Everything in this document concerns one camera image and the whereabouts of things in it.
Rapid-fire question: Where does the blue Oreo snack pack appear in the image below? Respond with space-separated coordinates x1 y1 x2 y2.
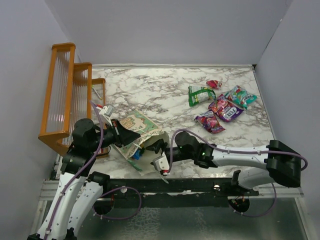
132 149 145 160

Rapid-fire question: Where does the green snack pouch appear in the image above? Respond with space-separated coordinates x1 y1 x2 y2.
188 85 216 107

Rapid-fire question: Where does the white pen in rack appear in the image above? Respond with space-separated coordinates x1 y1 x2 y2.
91 85 103 100

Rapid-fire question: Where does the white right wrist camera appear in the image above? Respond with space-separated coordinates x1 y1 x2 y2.
151 152 170 176

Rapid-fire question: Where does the purple Fox's candy bag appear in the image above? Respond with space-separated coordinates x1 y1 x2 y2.
208 94 244 123

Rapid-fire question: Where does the small red snack packet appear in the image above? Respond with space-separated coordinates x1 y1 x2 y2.
206 80 222 90

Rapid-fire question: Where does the green paper gift bag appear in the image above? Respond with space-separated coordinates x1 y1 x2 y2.
115 109 170 184

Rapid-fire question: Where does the orange wooden tiered rack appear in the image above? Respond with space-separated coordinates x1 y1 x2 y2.
38 42 106 156

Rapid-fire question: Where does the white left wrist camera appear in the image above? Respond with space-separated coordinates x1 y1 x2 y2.
97 104 115 119

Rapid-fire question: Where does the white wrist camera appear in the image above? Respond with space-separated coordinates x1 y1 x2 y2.
97 104 115 119
151 152 170 176

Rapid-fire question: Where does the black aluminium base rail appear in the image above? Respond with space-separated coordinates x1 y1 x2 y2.
41 177 301 208

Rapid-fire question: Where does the purple red fruit candy bag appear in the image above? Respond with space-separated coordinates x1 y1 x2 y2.
193 110 225 134

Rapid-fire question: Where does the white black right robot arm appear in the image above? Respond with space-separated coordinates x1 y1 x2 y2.
146 130 302 196

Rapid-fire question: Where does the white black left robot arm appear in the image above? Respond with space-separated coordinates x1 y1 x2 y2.
28 118 140 240

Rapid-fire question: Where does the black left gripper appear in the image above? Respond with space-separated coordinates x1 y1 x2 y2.
89 118 142 152

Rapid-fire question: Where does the green Fox's mint candy bag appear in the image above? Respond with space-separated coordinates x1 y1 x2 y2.
224 85 258 109

